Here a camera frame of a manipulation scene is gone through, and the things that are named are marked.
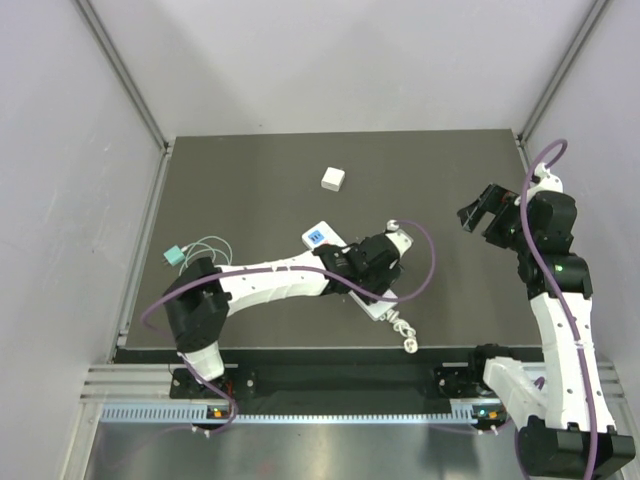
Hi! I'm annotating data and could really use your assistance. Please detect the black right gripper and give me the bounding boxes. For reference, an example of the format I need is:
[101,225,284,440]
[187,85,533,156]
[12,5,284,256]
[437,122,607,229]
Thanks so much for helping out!
[458,182,537,253]

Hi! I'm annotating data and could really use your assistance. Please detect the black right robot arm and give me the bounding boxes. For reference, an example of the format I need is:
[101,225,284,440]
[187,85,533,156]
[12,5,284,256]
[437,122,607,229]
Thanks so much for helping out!
[457,184,636,479]

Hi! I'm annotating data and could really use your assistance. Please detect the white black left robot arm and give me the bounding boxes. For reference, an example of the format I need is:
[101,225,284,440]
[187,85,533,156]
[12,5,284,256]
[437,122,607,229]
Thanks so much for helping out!
[164,230,413,397]

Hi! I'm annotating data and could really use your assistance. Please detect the teal plug adapter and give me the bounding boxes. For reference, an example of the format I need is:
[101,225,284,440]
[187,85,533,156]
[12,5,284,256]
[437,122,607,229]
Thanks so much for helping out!
[163,245,185,267]

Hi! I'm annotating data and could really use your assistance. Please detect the white multicolour power strip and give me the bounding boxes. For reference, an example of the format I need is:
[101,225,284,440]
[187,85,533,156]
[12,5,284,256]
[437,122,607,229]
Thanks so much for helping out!
[301,221,397,321]

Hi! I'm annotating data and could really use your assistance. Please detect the white cube charger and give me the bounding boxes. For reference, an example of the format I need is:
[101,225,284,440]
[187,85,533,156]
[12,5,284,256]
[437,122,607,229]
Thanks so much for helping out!
[321,167,346,192]

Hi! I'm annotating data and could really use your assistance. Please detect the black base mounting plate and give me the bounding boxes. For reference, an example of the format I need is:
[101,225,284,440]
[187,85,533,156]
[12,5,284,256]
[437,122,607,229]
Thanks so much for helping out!
[170,362,491,403]

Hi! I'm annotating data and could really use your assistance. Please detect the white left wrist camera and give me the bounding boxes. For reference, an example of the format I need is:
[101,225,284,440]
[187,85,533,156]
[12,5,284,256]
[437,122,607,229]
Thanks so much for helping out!
[384,219,413,258]

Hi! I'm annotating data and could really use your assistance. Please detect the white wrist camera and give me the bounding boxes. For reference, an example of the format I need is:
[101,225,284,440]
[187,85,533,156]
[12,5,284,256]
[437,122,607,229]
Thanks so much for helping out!
[528,163,564,195]
[384,219,413,258]

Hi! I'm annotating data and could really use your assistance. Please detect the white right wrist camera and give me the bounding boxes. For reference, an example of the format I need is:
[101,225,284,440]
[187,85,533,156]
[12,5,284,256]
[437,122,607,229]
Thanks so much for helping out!
[528,163,564,195]

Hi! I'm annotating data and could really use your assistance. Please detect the white coiled power cord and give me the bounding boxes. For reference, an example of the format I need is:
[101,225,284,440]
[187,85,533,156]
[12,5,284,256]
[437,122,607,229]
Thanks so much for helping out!
[382,309,421,355]

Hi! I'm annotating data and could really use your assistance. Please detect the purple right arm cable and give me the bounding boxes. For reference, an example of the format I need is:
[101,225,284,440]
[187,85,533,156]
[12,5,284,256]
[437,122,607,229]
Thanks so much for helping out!
[512,139,601,480]

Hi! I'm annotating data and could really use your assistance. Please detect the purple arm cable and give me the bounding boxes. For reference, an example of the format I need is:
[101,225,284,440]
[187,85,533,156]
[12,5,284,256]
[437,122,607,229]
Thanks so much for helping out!
[512,139,601,480]
[141,218,437,431]

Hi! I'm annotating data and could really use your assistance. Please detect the grey slotted cable duct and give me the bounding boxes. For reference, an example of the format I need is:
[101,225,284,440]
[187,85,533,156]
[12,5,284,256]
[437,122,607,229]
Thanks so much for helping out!
[99,399,506,425]

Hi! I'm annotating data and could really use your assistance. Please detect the thin teal white cable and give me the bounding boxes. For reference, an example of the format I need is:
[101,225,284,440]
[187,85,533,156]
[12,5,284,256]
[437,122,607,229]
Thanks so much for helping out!
[182,235,234,271]

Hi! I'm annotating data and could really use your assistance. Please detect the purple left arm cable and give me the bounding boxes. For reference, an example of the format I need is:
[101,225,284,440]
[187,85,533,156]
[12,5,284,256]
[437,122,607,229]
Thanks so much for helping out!
[141,218,437,431]

